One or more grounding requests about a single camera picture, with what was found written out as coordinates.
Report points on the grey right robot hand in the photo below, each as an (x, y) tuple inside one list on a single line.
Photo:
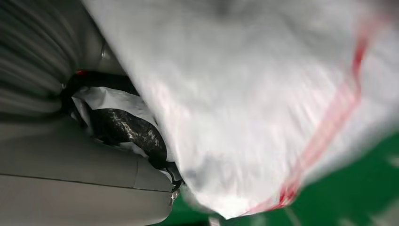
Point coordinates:
[(78, 193)]

